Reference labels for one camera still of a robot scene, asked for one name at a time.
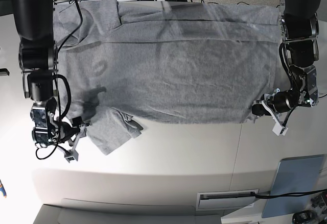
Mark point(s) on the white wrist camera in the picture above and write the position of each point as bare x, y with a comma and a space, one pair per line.
279, 129
71, 156

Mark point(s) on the blue orange tool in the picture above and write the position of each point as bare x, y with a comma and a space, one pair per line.
2, 190

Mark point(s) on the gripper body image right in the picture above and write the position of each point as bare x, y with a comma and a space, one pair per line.
280, 102

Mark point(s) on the blue-grey flat panel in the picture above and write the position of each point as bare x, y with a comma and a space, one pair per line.
297, 174

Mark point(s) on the white cable tray box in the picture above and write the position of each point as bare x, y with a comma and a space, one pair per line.
225, 200

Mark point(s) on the grey T-shirt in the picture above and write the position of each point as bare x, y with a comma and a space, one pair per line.
164, 62

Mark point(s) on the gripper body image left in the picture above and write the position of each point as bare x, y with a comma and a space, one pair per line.
66, 133

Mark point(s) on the black device bottom right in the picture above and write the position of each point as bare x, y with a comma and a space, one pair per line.
302, 217

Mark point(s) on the robot arm image left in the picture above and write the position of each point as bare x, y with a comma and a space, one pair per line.
50, 91

